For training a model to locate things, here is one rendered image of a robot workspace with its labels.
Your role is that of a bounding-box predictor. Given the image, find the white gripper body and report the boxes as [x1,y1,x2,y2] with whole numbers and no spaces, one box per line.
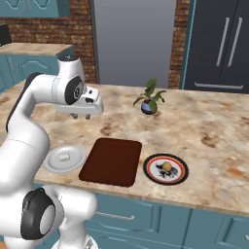
[54,96,105,117]

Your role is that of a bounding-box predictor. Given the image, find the dark brown tray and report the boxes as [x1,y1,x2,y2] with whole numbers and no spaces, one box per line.
[78,137,143,189]

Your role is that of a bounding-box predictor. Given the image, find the round brown dessert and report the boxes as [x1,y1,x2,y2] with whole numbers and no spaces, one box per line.
[161,160,173,172]

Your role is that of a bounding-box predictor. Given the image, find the plain white plate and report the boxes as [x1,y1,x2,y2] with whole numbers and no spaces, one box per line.
[43,144,88,174]

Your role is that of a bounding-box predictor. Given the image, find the green plant in blue pot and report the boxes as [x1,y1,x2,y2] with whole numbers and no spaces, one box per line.
[132,78,167,116]

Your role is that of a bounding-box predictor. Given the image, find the teal base cupboards run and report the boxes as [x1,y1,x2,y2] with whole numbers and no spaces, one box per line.
[0,42,76,95]

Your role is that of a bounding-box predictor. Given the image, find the black rimmed patterned plate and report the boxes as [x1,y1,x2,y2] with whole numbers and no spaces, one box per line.
[142,153,190,186]

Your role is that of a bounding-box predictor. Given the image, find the black microwave oven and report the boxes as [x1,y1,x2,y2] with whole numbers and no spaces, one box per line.
[0,23,14,47]

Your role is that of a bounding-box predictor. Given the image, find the teal lower drawer front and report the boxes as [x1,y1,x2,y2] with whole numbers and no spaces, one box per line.
[85,229,185,249]

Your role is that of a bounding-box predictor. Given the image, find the dark grey fridge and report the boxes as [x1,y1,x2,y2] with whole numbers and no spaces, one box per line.
[182,0,249,95]

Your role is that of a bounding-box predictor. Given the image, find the teal cupboard front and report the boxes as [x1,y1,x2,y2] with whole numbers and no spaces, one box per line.
[182,208,249,249]

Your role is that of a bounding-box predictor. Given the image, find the silver drawer handle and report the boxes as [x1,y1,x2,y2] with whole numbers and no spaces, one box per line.
[95,211,136,222]

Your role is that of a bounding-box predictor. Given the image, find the teal wall cupboards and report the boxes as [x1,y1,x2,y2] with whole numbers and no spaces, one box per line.
[0,0,71,19]

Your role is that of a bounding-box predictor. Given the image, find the teal drawer front with handle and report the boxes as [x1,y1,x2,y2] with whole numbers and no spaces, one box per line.
[87,193,193,242]

